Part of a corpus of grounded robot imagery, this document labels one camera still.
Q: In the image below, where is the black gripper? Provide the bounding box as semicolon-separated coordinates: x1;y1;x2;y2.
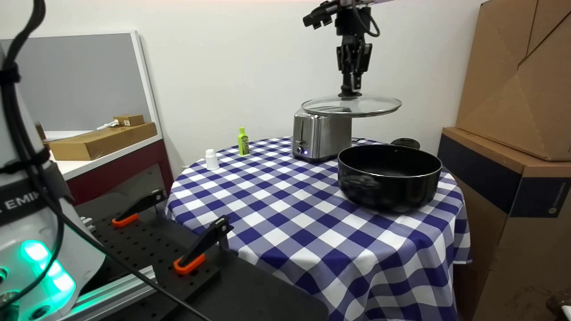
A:
337;33;373;96

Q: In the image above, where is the glass pot lid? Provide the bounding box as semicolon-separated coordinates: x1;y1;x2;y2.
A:
301;94;401;117

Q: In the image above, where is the white robot base green light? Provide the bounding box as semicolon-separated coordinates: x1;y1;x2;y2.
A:
0;57;105;321

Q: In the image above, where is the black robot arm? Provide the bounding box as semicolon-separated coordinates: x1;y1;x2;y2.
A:
301;0;383;98

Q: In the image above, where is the black cooking pot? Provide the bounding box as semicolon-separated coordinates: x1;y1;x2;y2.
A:
337;144;442;214

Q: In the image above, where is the silver toaster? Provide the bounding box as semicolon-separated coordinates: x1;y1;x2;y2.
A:
291;110;351;162

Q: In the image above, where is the small green bottle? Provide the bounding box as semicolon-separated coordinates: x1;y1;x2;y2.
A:
237;126;250;155

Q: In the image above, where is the small white plastic bottle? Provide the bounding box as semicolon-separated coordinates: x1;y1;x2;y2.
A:
205;148;219;169

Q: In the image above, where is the large cardboard box stack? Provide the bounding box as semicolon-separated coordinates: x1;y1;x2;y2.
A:
439;0;571;321

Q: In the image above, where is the blue white checkered tablecloth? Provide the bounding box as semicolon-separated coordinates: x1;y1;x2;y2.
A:
166;137;471;321

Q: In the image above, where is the black orange clamp front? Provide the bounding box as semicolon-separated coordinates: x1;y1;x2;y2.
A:
173;217;232;276

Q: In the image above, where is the black orange clamp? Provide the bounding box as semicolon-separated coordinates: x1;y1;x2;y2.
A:
110;189;166;228
173;217;232;276

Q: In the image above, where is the flat cardboard box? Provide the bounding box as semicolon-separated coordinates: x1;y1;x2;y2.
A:
50;123;157;160

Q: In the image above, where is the black perforated board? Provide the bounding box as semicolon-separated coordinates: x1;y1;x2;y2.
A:
77;201;239;321

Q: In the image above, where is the black orange clamp rear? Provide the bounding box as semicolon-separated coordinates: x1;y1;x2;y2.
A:
110;189;166;228

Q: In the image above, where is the dark red cabinet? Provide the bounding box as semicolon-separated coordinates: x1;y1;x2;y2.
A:
68;139;173;205

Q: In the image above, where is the grey partition panel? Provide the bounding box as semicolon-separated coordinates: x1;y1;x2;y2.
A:
16;32;157;137

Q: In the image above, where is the black cable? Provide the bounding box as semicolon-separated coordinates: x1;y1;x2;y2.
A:
0;0;212;321

